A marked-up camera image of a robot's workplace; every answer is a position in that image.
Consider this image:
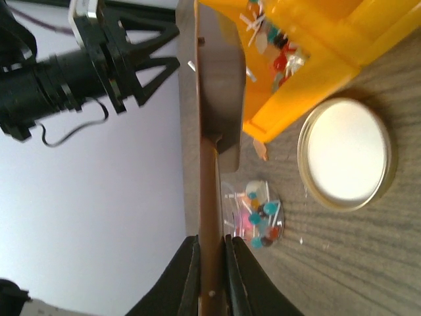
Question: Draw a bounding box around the clear plastic jar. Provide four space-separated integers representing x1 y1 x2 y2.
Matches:
221 180 285 249

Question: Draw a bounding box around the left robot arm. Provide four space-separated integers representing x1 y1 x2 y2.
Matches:
1 1 180 142

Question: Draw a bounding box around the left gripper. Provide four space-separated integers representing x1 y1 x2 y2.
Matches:
76 1 180 114

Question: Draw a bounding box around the gold jar lid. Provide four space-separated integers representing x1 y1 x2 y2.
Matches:
297 98 398 212

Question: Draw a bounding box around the orange bin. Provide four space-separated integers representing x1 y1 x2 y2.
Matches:
265 1 420 66
202 1 359 143

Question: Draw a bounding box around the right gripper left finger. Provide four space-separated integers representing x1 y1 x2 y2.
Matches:
127 236 200 316

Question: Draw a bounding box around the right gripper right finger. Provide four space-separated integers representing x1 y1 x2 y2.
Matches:
225 234 303 315

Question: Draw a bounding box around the brown plastic scoop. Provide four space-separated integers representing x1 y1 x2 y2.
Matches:
193 1 246 315

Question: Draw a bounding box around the fallen popsicle candy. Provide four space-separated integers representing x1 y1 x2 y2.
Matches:
253 139 268 161

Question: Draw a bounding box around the black aluminium frame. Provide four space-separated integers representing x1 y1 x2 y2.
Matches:
17 0 176 23

